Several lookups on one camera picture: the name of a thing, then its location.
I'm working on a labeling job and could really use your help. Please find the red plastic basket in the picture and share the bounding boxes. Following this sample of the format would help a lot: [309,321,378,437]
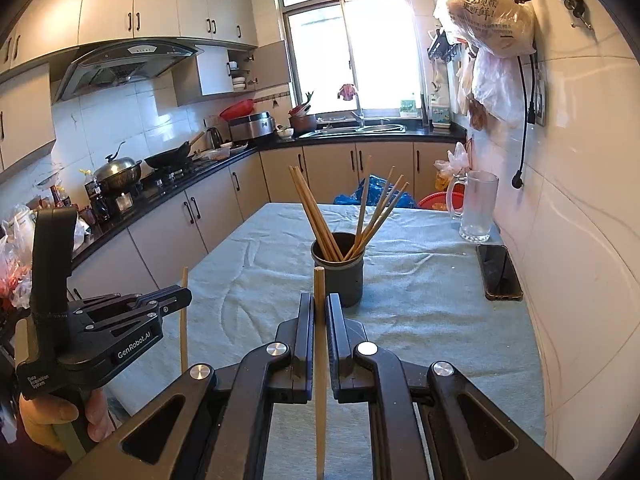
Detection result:
[417,191,452,211]

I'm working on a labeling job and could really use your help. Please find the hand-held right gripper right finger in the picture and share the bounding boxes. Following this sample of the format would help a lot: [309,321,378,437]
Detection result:
[325,292,576,480]

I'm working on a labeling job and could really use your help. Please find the light blue towel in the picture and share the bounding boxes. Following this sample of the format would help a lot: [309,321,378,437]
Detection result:
[107,202,546,480]

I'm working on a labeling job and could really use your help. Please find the black wall shelf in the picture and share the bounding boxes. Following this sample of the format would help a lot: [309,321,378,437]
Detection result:
[427,27,458,61]

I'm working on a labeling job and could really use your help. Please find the black smartphone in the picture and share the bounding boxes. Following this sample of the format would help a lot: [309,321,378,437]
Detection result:
[475,244,524,302]

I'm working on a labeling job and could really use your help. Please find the cream lower cabinets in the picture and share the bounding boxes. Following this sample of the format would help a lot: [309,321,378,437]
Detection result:
[65,141,468,311]

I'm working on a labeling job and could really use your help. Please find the open grey wall cabinet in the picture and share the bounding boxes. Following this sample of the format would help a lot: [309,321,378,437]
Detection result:
[172,40,293,107]

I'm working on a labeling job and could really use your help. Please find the wall socket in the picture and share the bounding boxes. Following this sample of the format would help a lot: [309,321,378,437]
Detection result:
[532,80,549,127]

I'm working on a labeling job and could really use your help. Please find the dishes on counter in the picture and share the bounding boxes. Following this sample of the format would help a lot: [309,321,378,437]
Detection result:
[200,141,249,161]

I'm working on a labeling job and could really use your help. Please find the black kitchen countertop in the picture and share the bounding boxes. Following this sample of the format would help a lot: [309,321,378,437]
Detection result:
[65,127,468,271]

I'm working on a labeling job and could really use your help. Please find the black wok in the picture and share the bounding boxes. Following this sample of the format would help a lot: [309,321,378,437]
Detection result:
[144,131,207,170]

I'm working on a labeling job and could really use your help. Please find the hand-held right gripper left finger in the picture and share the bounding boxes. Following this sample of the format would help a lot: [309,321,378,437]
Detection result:
[60,291,317,480]

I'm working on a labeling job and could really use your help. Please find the hanging plastic bags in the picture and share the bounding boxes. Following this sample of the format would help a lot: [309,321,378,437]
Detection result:
[452,45,526,131]

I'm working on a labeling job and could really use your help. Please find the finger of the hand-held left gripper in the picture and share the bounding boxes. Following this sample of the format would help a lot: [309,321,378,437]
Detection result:
[82,294,193,338]
[70,285,193,313]

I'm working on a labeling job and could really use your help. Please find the white detergent jug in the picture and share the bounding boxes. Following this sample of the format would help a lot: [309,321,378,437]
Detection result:
[430,94,451,128]

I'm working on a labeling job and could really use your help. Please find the crumpled plastic bags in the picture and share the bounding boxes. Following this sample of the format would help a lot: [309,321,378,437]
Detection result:
[0,205,86,311]

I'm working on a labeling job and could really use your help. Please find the dark grey chopstick holder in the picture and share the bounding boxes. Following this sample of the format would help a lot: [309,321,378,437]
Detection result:
[311,231,365,307]

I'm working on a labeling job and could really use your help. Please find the cream upper cabinets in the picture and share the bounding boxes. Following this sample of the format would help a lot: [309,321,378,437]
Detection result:
[0,0,261,171]

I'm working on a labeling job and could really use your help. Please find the wooden chopstick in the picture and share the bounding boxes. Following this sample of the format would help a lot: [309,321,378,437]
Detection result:
[314,267,327,480]
[180,267,189,376]

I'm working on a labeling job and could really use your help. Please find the steel pot with lid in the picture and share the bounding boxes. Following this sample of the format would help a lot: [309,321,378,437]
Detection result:
[94,142,143,191]

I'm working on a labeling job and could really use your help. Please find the blue plastic bag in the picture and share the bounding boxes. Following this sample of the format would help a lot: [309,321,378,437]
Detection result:
[334,175,417,209]

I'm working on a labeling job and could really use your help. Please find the dark sauce bottle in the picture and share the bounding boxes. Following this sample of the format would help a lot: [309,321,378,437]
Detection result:
[82,170,108,221]

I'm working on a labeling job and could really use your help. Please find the gas stove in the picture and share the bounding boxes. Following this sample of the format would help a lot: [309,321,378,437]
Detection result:
[107,157,221,201]

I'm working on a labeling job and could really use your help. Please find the grey range hood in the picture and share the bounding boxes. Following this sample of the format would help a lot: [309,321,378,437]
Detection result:
[52,40,206,103]

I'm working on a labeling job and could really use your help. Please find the person's left hand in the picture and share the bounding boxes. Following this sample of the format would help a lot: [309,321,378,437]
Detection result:
[19,387,117,446]

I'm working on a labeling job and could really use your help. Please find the black power cable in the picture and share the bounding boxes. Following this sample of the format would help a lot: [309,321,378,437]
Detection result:
[512,55,537,190]

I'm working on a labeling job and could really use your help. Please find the red plastic basin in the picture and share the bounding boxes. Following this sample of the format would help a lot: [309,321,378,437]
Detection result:
[219,100,255,122]

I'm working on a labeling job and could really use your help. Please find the steel kitchen sink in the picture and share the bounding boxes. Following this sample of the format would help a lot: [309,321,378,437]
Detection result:
[299,122,407,139]

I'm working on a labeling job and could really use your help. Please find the plastic bag with bread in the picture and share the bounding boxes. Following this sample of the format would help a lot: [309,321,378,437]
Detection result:
[434,0,538,58]

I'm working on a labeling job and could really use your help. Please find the orange bag with plastic bags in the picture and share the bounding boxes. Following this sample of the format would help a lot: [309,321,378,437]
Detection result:
[434,142,471,193]

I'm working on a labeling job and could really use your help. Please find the clear glass mug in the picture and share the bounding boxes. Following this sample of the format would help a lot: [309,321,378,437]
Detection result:
[446,170,500,243]

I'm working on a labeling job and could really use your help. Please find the cream cabinets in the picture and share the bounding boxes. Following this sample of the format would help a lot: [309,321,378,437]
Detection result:
[65,141,468,311]
[0,0,261,171]

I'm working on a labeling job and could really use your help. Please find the kitchen window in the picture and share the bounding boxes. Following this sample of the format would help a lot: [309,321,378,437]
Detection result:
[272,0,426,126]

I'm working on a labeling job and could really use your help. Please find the bunch of wooden chopsticks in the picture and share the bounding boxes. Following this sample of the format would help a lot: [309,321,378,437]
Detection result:
[288,155,410,263]

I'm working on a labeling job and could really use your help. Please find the silver rice cooker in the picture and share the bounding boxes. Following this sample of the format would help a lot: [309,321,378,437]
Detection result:
[229,112,276,142]

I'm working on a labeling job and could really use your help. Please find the brown clay pot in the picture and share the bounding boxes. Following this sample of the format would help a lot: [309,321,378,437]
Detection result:
[289,91,318,135]

